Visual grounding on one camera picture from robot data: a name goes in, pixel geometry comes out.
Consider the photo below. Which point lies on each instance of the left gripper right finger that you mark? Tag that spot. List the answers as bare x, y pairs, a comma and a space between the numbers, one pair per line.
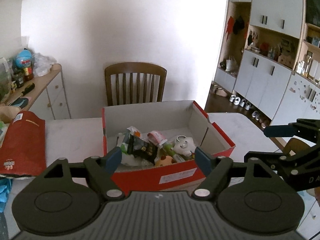
217, 172

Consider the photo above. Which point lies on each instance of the clear plastic bag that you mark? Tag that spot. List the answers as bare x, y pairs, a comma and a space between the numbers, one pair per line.
42, 64

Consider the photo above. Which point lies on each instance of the red paper bag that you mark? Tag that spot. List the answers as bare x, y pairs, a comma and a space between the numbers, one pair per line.
23, 151

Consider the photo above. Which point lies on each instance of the red cardboard box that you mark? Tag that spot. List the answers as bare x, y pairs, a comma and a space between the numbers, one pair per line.
172, 118

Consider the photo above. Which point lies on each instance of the black snack packet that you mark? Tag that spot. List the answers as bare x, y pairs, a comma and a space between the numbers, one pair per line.
143, 149

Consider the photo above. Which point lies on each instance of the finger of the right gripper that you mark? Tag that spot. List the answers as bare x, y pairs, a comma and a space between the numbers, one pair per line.
271, 159
286, 131

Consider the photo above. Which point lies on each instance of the blue globe toy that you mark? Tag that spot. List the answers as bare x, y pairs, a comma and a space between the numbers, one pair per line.
23, 61

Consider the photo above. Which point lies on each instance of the small pink white packet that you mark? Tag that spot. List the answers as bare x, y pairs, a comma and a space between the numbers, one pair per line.
157, 138

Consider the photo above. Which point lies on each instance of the white plush toy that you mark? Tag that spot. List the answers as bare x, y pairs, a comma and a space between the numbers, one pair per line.
185, 147

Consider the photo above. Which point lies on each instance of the black screwdriver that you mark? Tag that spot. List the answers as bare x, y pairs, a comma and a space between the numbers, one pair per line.
28, 89

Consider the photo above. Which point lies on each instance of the orange round plush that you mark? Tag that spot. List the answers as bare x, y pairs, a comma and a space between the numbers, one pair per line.
164, 161

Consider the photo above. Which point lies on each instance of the white wall cabinet unit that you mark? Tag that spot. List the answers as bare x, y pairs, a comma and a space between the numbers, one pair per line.
269, 58

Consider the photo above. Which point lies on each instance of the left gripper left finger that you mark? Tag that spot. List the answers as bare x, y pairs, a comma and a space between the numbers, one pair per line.
99, 173

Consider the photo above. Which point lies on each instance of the blue cloth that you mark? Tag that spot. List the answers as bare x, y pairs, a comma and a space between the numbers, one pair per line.
5, 190

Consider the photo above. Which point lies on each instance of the white patterned plastic bag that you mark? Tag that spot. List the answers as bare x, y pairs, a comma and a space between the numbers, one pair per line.
122, 143

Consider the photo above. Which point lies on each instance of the white green tube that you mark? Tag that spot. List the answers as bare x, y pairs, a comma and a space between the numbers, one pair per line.
168, 148

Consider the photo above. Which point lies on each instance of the brown wooden chair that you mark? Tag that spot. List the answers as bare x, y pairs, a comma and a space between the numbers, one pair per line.
134, 82

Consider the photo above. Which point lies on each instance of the white wooden sideboard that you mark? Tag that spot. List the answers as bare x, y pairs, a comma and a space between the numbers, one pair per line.
48, 99

